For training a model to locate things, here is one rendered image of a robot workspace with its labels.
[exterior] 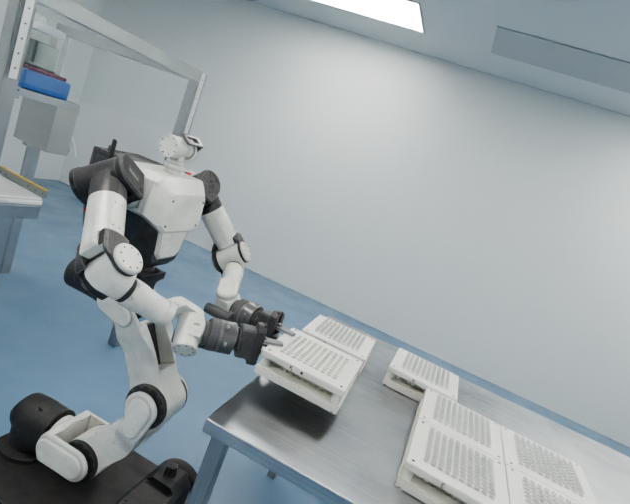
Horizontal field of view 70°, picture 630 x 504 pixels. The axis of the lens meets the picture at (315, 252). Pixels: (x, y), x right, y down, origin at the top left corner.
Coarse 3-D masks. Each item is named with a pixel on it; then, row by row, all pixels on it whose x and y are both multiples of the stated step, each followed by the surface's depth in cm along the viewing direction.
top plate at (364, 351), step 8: (320, 320) 174; (304, 328) 160; (312, 328) 163; (328, 328) 169; (312, 336) 157; (320, 336) 158; (328, 344) 156; (336, 344) 156; (368, 344) 168; (344, 352) 155; (352, 352) 155; (360, 352) 157; (368, 352) 160; (360, 360) 153
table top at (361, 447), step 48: (240, 432) 103; (288, 432) 110; (336, 432) 117; (384, 432) 126; (528, 432) 164; (576, 432) 182; (288, 480) 98; (336, 480) 99; (384, 480) 105; (624, 480) 155
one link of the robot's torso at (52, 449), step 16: (80, 416) 162; (96, 416) 164; (48, 432) 149; (64, 432) 154; (80, 432) 163; (48, 448) 148; (64, 448) 147; (48, 464) 148; (64, 464) 146; (80, 464) 146; (80, 480) 147
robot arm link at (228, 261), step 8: (232, 248) 163; (216, 256) 164; (224, 256) 163; (232, 256) 163; (216, 264) 164; (224, 264) 164; (232, 264) 161; (240, 264) 164; (224, 272) 158; (232, 272) 157; (240, 272) 159; (240, 280) 158
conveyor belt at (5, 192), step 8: (0, 176) 209; (0, 184) 197; (8, 184) 202; (16, 184) 206; (0, 192) 187; (8, 192) 191; (16, 192) 195; (24, 192) 199; (0, 200) 184; (8, 200) 187; (16, 200) 190; (24, 200) 194; (32, 200) 197; (40, 200) 200
